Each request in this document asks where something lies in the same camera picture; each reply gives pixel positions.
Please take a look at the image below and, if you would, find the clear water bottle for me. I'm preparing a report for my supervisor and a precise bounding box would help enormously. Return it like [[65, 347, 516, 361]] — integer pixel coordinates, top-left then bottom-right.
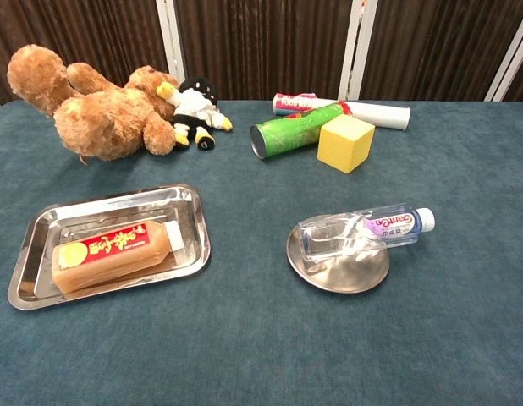
[[297, 202, 436, 266]]

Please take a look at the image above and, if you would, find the brown drink bottle red label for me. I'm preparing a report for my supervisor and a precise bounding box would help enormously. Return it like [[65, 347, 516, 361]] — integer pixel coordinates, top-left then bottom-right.
[[51, 220, 187, 294]]

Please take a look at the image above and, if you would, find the green chips can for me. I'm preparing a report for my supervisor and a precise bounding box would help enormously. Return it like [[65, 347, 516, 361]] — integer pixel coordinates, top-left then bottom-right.
[[249, 100, 351, 161]]

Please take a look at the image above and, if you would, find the yellow foam cube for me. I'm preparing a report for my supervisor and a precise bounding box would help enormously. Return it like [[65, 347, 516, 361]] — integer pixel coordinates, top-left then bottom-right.
[[317, 114, 377, 174]]

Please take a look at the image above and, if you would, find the round steel plate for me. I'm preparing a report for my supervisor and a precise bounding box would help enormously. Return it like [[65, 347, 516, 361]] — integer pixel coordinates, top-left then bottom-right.
[[285, 213, 391, 294]]

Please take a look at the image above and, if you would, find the black white plush doll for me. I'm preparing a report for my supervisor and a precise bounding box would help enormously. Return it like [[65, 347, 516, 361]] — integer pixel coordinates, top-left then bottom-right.
[[156, 76, 234, 151]]

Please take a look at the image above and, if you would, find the teal felt table cover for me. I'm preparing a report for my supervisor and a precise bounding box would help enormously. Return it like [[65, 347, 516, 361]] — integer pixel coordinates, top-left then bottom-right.
[[0, 99, 523, 406]]

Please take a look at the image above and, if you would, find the brown teddy bear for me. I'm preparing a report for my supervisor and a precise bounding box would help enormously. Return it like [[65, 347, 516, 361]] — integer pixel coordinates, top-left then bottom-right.
[[6, 43, 182, 166]]

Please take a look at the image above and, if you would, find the rectangular steel tray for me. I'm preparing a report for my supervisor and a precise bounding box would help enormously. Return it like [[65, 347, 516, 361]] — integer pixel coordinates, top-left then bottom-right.
[[7, 183, 212, 311]]

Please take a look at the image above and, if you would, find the white partition post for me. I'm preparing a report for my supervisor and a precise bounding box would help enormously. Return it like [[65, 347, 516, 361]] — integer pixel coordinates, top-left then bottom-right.
[[154, 0, 187, 85], [337, 0, 379, 101], [483, 0, 523, 102]]

